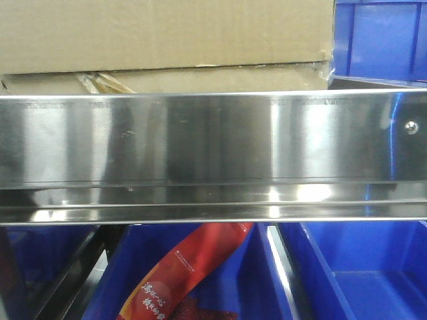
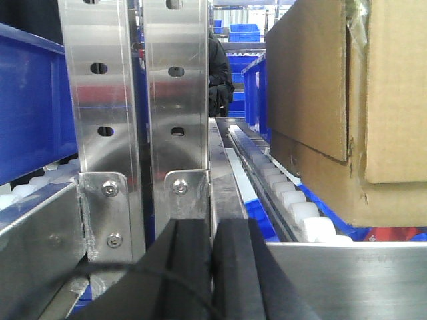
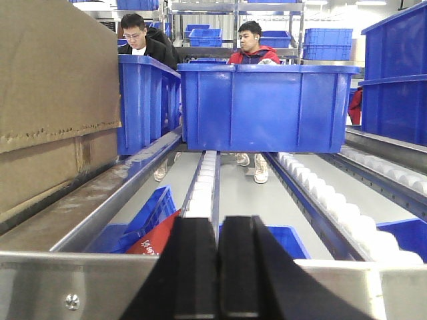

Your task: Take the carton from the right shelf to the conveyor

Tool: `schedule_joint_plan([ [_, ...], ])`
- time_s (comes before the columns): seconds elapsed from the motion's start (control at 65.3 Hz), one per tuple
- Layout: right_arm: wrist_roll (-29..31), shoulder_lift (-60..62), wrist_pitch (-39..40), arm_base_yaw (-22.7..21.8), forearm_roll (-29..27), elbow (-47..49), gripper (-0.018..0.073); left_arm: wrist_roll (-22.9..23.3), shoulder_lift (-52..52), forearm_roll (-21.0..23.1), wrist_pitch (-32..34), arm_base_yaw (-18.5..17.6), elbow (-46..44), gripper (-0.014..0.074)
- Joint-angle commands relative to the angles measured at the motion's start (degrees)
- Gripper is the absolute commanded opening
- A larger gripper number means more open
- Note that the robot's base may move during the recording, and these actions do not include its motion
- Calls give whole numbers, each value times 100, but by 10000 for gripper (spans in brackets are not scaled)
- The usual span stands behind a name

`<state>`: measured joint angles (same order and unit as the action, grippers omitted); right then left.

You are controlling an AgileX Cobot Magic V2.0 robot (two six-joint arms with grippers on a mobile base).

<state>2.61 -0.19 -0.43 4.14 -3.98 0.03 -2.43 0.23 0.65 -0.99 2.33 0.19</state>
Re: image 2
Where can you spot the person in black jacket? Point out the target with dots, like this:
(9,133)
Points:
(221,89)

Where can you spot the brown cardboard carton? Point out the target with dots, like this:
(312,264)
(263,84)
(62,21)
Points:
(347,106)

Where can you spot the left steel shelf rail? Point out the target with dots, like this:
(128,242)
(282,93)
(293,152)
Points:
(41,240)

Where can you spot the right steel shelf upright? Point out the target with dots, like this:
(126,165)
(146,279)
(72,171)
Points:
(176,63)

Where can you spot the red snack package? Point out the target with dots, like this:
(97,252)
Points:
(385,234)

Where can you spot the white roller track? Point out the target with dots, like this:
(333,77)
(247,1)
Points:
(300,217)

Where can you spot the steel shelf upright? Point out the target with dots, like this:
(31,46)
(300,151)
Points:
(176,63)
(97,41)

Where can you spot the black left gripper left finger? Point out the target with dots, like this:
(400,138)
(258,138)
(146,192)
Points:
(171,281)

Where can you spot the left steel shelf upright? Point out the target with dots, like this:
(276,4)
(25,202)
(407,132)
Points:
(97,41)

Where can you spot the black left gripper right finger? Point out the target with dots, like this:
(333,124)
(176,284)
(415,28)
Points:
(248,282)

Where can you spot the steel shelf rail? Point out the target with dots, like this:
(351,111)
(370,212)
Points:
(385,280)
(41,240)

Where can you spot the blue plastic bin left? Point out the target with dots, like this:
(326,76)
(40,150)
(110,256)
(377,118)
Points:
(37,125)

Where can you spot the blue bin behind carton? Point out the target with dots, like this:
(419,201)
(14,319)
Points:
(255,85)

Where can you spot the steel shelf front rail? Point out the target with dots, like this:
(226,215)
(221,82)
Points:
(385,280)

